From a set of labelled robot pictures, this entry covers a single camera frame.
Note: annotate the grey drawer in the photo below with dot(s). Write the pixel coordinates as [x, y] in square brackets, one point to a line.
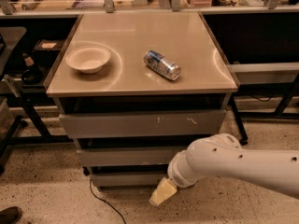
[127, 156]
[136, 124]
[126, 179]

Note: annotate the dark glass bottle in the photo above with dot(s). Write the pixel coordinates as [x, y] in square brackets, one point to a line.
[32, 74]

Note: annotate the grey bottom drawer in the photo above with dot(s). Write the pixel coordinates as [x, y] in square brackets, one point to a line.
[126, 179]

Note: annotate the grey drawer cabinet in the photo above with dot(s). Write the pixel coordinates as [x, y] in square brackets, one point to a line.
[127, 84]

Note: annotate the yellow foam-covered gripper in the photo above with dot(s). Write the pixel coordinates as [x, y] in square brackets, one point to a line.
[176, 175]

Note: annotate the white paper bowl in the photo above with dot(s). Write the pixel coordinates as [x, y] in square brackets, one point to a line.
[88, 59]

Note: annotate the black shoe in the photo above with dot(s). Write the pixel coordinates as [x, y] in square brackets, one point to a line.
[10, 215]

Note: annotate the silver blue soda can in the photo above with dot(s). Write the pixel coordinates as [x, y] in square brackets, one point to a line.
[161, 65]

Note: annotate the black side desk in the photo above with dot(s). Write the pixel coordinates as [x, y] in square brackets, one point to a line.
[11, 38]

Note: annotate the grey top drawer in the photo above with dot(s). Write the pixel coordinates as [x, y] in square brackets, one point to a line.
[136, 124]

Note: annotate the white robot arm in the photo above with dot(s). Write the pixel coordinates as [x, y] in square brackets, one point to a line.
[222, 155]

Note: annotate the black table leg with caster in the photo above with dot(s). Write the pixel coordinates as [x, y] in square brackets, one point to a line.
[239, 122]

